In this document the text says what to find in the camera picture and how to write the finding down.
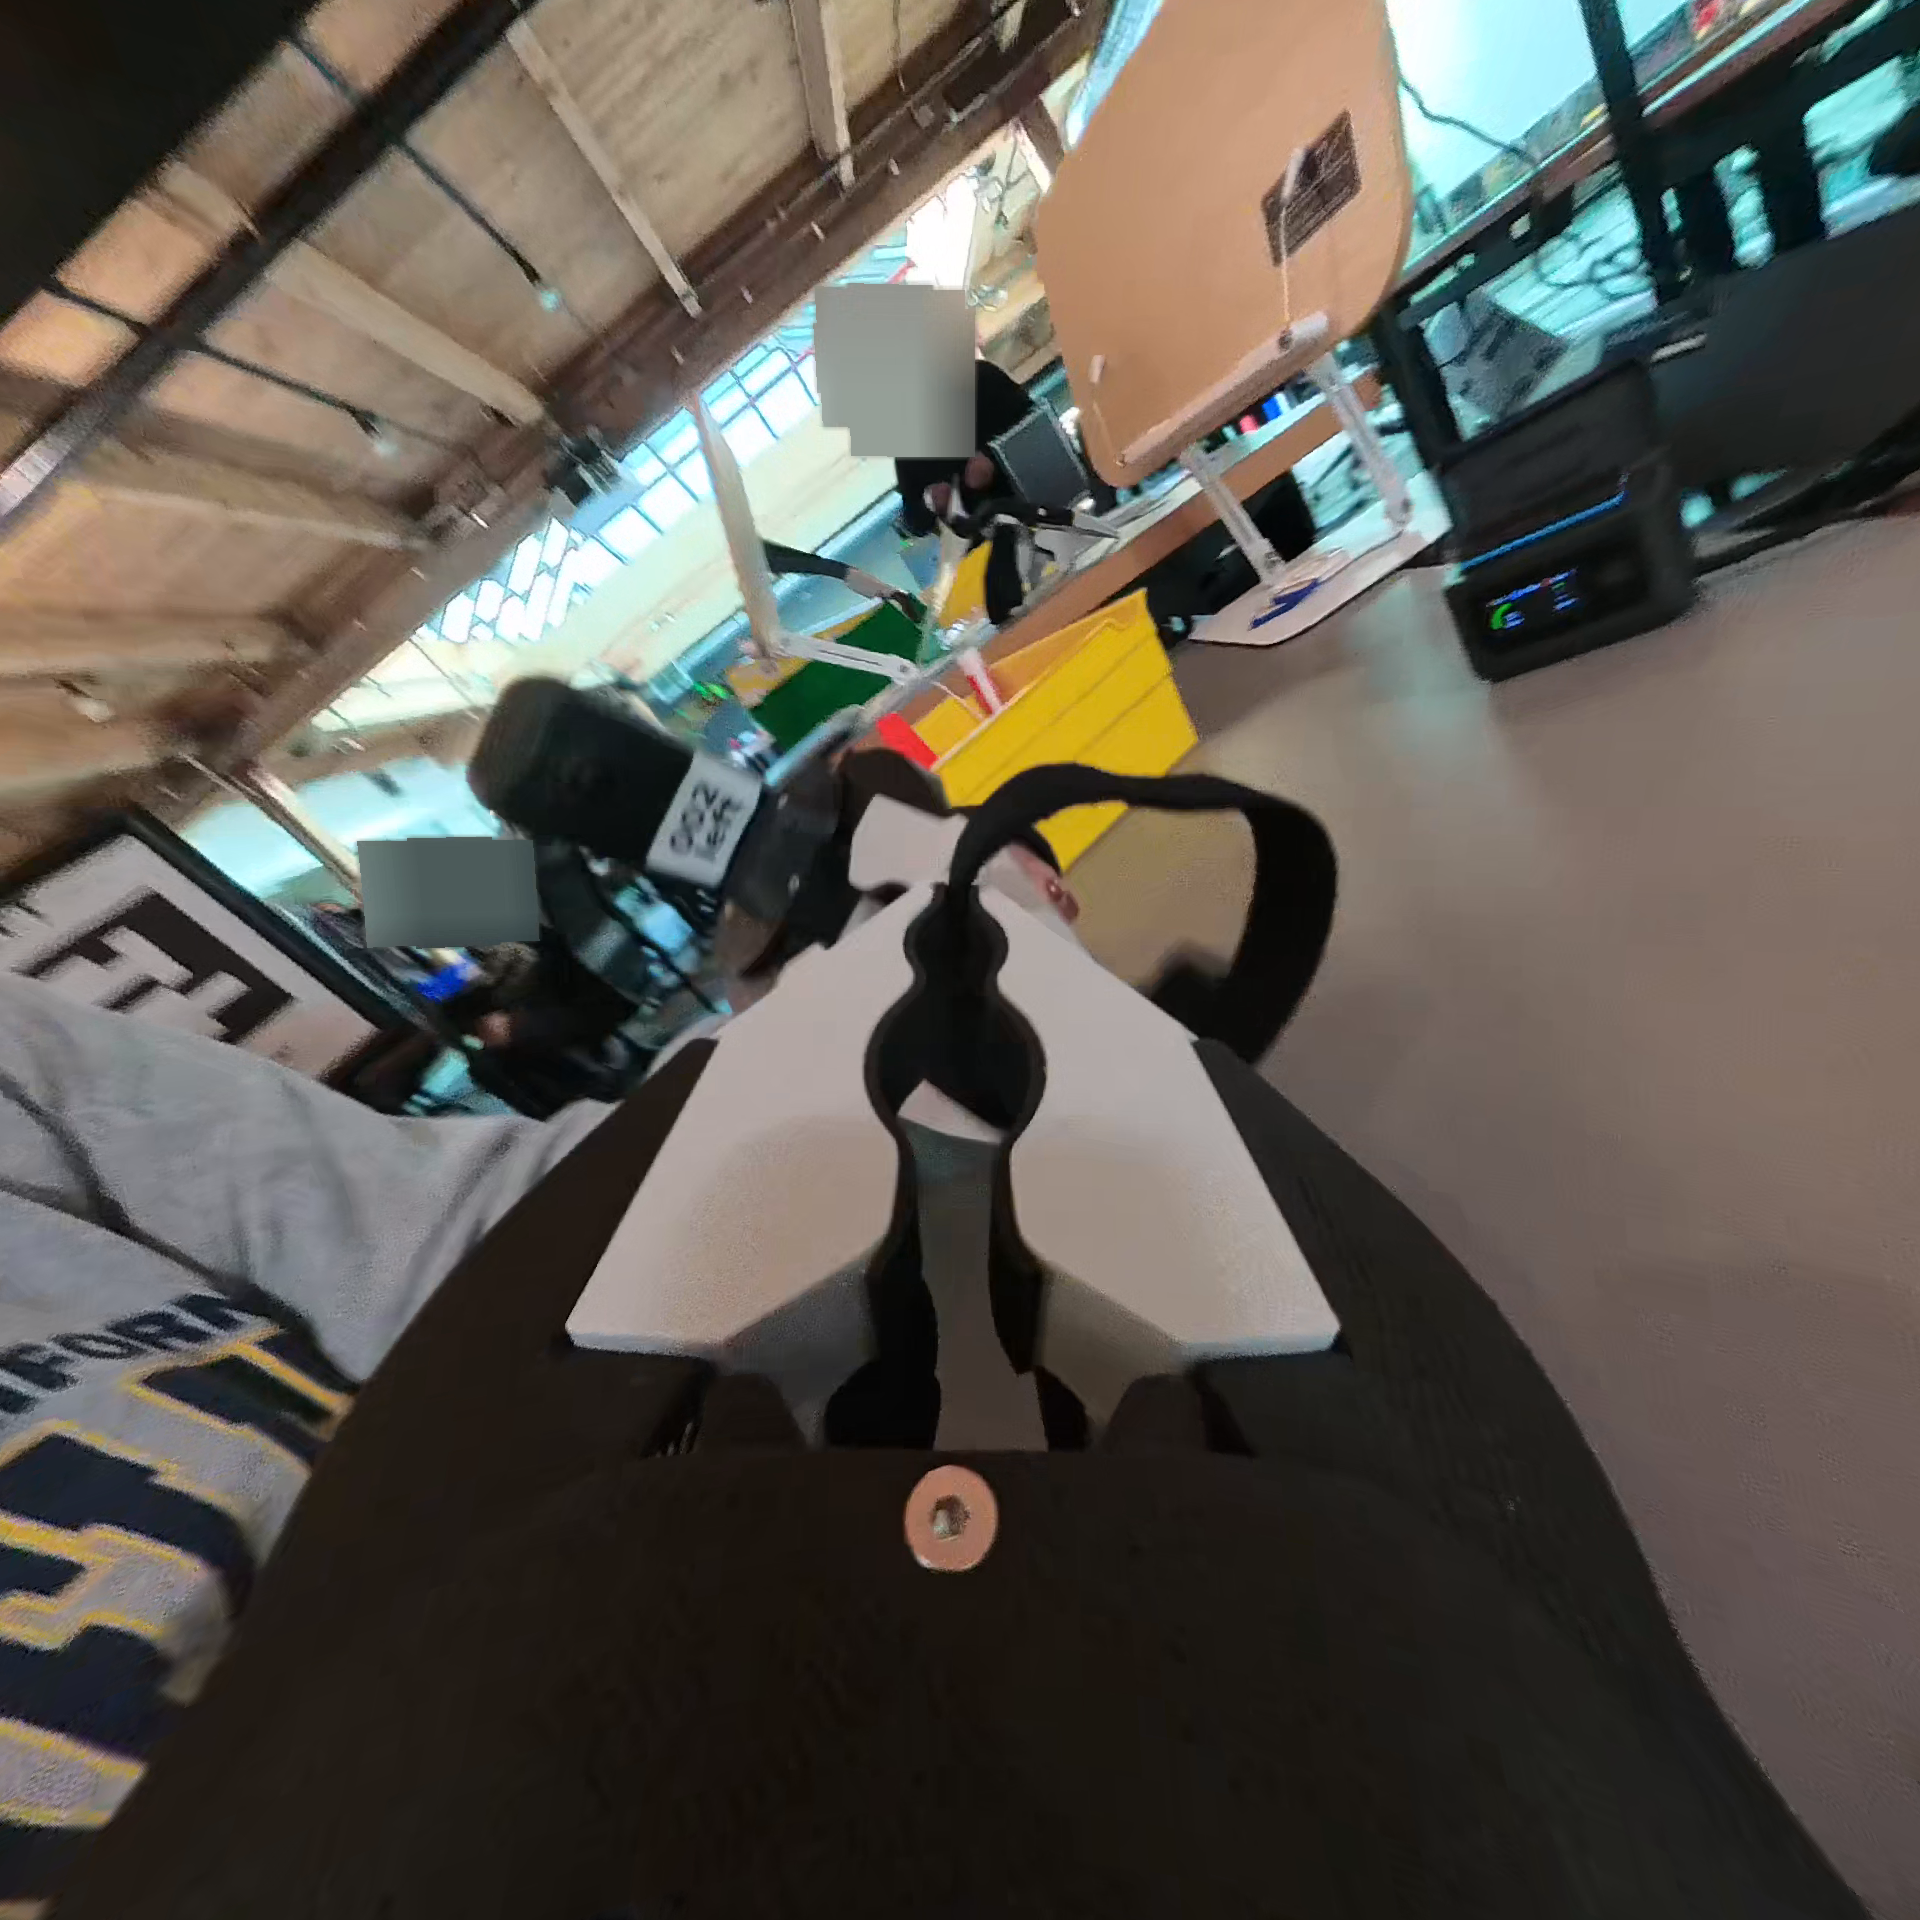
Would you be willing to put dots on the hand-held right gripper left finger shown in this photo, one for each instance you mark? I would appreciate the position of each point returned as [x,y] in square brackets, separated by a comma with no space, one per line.
[749,1171]

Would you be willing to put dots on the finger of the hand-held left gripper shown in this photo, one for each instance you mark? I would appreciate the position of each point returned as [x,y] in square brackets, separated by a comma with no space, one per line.
[901,841]

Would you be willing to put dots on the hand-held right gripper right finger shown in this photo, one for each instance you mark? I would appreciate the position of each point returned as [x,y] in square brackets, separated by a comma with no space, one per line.
[1156,1183]

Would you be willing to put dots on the yellow plastic bin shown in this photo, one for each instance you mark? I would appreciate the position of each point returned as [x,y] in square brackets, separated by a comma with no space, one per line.
[1082,706]

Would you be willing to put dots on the person's left hand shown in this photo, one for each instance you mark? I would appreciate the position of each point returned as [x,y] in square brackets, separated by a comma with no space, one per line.
[1048,885]

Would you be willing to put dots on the green plastic bin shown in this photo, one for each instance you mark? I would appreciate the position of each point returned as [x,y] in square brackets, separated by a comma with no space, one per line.
[832,684]

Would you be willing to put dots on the white book stand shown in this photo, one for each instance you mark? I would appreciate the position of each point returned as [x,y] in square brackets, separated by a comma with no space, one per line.
[735,509]

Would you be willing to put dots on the large framed tag sign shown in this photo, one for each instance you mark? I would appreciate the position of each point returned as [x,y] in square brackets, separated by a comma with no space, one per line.
[151,960]

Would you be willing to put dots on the large wooden book stand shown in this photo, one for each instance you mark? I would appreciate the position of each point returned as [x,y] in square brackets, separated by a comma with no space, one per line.
[1213,224]

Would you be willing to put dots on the black portable power station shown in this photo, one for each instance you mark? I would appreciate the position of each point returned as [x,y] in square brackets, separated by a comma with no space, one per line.
[1575,524]

